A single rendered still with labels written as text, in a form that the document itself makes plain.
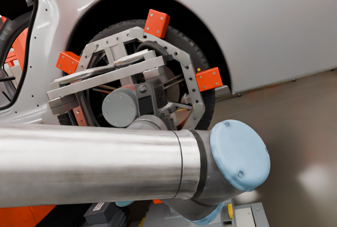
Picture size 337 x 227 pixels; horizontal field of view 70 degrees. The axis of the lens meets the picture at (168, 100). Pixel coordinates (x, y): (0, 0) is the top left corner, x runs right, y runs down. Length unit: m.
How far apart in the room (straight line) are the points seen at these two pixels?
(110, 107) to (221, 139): 0.60
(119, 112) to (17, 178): 0.61
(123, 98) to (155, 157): 0.57
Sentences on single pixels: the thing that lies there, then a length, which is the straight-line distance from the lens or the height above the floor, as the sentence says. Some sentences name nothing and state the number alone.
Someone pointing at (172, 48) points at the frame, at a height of 1.00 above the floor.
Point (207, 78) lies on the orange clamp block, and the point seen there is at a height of 0.86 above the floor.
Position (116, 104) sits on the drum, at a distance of 0.84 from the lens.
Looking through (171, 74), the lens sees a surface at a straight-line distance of 1.18.
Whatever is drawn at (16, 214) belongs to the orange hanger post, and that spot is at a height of 0.61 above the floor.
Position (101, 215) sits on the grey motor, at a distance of 1.18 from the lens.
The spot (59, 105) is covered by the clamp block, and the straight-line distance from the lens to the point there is 0.85.
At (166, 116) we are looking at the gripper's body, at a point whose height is 0.82.
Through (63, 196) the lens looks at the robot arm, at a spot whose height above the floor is 0.85.
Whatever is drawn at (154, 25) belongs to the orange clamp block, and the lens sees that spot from 0.93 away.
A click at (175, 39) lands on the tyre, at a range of 1.00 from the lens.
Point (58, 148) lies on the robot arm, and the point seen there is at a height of 0.90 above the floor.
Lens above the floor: 0.95
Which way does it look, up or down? 8 degrees down
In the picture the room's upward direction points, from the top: 17 degrees counter-clockwise
